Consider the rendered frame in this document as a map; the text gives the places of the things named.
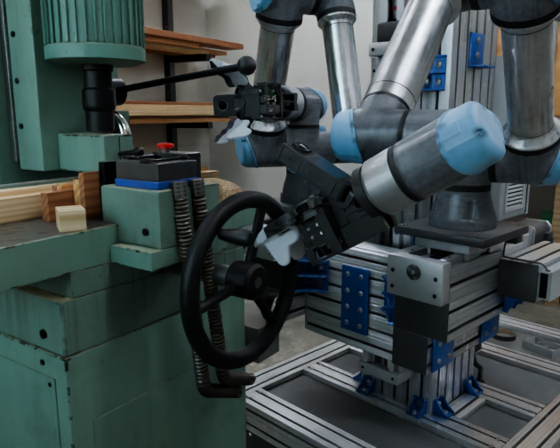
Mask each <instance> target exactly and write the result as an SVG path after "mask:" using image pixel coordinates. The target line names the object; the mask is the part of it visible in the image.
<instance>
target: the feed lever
mask: <svg viewBox="0 0 560 448"><path fill-rule="evenodd" d="M255 69H256V61H255V59H254V58H253V57H251V56H248V55H246V56H243V57H241V58H240V59H239V60H238V62H237V64H232V65H227V66H222V67H217V68H209V69H205V70H200V71H196V72H191V73H187V74H182V75H177V76H168V77H164V78H159V79H155V80H150V81H146V82H141V83H136V84H128V85H125V83H124V81H123V80H122V79H121V78H114V77H112V84H113V89H114V90H115V91H116V105H117V106H121V105H123V104H124V103H125V101H126V98H127V92H131V91H136V90H140V89H146V88H150V87H155V86H160V85H165V84H174V83H178V82H184V81H188V80H194V79H198V78H203V77H208V76H217V75H222V74H227V73H232V72H237V71H239V72H240V73H241V74H242V75H244V76H249V75H251V74H253V73H254V71H255Z"/></svg>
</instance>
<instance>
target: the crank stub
mask: <svg viewBox="0 0 560 448"><path fill-rule="evenodd" d="M218 238H219V240H222V241H225V242H227V243H230V244H235V245H238V246H244V247H249V246H251V245H252V244H253V243H254V241H255V235H254V234H253V232H251V230H247V229H241V228H226V229H223V228H222V229H220V231H219V232H218Z"/></svg>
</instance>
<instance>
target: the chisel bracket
mask: <svg viewBox="0 0 560 448"><path fill-rule="evenodd" d="M58 145H59V157H60V169H61V170H64V171H73V172H95V171H99V162H101V161H112V160H122V159H123V157H122V156H119V155H118V152H119V151H124V150H132V149H133V136H132V134H124V133H96V132H77V133H59V134H58Z"/></svg>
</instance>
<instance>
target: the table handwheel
mask: <svg viewBox="0 0 560 448"><path fill-rule="evenodd" d="M248 208H256V213H255V217H254V222H253V226H252V232H253V234H254V235H255V240H256V238H257V236H258V234H259V232H261V230H262V226H263V222H264V219H265V215H266V214H267V215H268V216H269V217H270V219H272V221H274V220H276V219H277V218H279V217H281V216H283V215H284V214H286V211H285V210H284V208H283V206H282V205H280V203H278V202H277V200H275V199H274V198H273V197H271V196H269V195H267V194H265V193H262V192H259V191H253V190H248V191H242V192H238V193H235V194H234V195H232V196H229V197H227V198H225V199H224V200H223V201H221V202H220V203H219V204H217V205H216V206H215V207H214V208H213V209H212V210H211V211H210V212H209V213H208V215H207V216H206V217H205V218H204V220H203V222H202V223H201V225H200V226H199V228H198V230H197V231H196V233H195V235H194V237H193V239H192V242H191V244H190V246H189V248H188V252H187V256H186V259H185V262H184V265H183V269H181V267H182V266H181V264H180V263H179V264H175V265H172V266H170V267H167V268H163V272H165V273H166V274H170V275H174V276H181V280H180V316H181V321H182V325H183V328H184V332H185V334H186V336H187V339H188V342H189V344H190V346H191V347H192V349H193V350H194V351H195V353H196V354H197V355H198V356H199V357H200V358H201V359H202V360H203V361H204V362H206V363H207V364H208V365H210V366H212V367H215V368H218V369H221V370H234V369H238V368H241V367H244V366H246V365H248V364H250V363H252V362H253V361H255V360H256V359H257V358H259V357H260V356H261V355H262V354H263V353H264V352H265V351H266V350H267V349H268V348H269V347H270V345H271V344H272V343H273V341H274V340H275V339H276V337H277V335H278V333H280V331H281V329H282V327H283V325H284V322H285V320H286V318H287V316H288V314H289V311H290V308H291V305H292V300H293V296H294V293H295V288H296V283H297V276H298V261H297V260H294V259H293V258H292V257H291V262H290V263H289V264H288V265H287V266H283V274H282V281H281V285H280V290H279V293H278V297H277V300H276V304H275V307H274V309H273V311H271V309H270V308H269V306H268V304H267V303H266V301H265V300H264V298H263V297H262V295H261V294H262V293H263V292H264V291H265V288H266V285H267V273H266V270H265V269H264V267H263V266H262V265H261V264H259V263H255V261H256V257H257V251H258V247H257V248H255V246H254V243H253V244H252V245H251V246H249V247H248V249H247V253H246V256H245V261H244V260H236V261H234V262H233V263H232V264H231V265H230V266H229V265H225V264H220V263H216V262H214V263H215V265H214V270H213V271H212V280H213V282H214V283H215V284H216V285H220V286H225V287H224V288H222V289H221V290H219V291H218V292H216V293H214V294H213V295H212V296H210V297H209V298H207V299H205V300H203V301H201V302H199V292H200V283H201V282H203V278H202V276H203V275H202V272H203V268H204V262H205V259H206V256H207V254H208V251H209V250H210V247H211V245H212V242H213V240H214V238H215V237H216V235H217V234H218V232H219V231H220V229H221V228H222V227H223V225H224V224H225V223H226V222H227V221H228V220H229V219H230V218H231V217H232V216H233V215H235V214H236V213H238V212H240V211H242V210H244V209H248ZM181 271H182V273H181ZM230 296H234V297H238V298H242V299H246V300H253V301H254V302H255V303H256V305H257V306H258V308H259V309H260V311H261V313H262V314H263V315H264V317H265V318H266V320H267V323H266V325H265V326H264V328H263V329H262V331H261V332H260V334H259V335H258V336H257V337H256V338H255V339H254V340H253V341H252V342H251V343H250V344H248V345H247V346H246V347H244V348H241V349H239V350H237V351H233V352H226V351H222V350H220V349H218V348H216V347H215V346H214V345H213V344H212V342H211V341H210V340H209V338H208V336H207V334H206V332H205V330H204V326H203V323H202V318H201V315H202V314H203V313H205V312H206V311H208V310H209V309H211V308H212V307H214V306H215V305H217V304H218V303H220V302H222V301H223V300H225V299H226V298H228V297H230Z"/></svg>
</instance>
